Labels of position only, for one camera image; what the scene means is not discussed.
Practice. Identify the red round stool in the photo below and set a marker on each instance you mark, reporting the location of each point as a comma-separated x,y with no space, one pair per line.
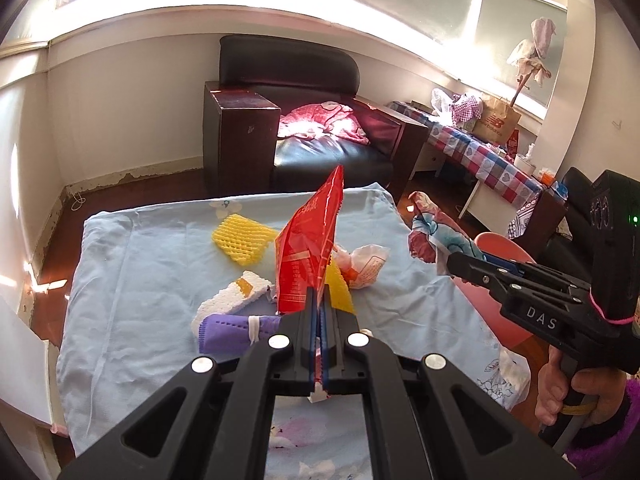
480,310

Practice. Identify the small yellow foam fruit net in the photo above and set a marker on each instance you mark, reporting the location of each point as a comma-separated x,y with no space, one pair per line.
341,292

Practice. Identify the red snack packet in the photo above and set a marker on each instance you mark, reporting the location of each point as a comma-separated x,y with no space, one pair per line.
305,245

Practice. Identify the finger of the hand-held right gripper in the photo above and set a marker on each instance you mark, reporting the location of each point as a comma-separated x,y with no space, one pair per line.
475,270
510,262

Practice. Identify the white red printed packet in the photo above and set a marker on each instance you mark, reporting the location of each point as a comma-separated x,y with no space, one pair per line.
370,265

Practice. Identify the black chair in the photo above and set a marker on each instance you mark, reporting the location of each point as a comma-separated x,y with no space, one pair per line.
575,210

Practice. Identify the hanging pale clothes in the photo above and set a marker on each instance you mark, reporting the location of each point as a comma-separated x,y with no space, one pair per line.
532,55

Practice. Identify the black leather armchair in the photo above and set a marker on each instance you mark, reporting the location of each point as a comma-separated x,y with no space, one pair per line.
310,160

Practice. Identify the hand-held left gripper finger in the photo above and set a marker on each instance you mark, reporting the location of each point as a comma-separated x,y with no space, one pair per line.
325,320
314,320

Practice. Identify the person's right hand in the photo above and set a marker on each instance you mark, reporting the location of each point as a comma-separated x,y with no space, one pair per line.
550,390

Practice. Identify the pink printed cloth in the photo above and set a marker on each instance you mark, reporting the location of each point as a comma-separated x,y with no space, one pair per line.
320,120

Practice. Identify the white table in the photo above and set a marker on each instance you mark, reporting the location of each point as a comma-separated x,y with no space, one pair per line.
440,160

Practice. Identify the brown paper bag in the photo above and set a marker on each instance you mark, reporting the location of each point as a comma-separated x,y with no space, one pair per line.
495,122

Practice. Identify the light blue floral bedsheet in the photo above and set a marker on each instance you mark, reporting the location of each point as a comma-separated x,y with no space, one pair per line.
150,285

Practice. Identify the purple face mask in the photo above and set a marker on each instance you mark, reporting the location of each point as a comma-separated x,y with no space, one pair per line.
225,332

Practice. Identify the checked heart tablecloth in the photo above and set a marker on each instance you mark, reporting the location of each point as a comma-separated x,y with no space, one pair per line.
480,160

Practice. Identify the white board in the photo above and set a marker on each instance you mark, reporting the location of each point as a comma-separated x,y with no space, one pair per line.
25,360

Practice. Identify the white plastic bag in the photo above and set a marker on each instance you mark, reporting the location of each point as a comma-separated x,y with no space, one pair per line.
442,102

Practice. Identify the large yellow foam fruit net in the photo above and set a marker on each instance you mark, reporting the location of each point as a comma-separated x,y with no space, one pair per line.
242,240

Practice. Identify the red standing packet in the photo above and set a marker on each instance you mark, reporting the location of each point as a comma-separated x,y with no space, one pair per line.
513,145

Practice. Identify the narrow frosted window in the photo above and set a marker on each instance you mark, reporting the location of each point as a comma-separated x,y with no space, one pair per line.
505,25

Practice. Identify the dark brown cabinet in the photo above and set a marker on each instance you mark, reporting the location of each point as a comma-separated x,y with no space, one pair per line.
542,220

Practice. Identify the colourful cartoon printed cloth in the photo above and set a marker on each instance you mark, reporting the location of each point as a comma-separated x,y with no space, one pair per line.
440,235

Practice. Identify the purple checked cloth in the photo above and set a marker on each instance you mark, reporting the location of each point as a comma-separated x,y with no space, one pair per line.
467,107

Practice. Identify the white foam fruit net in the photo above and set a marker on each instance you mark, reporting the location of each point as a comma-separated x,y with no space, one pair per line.
225,305

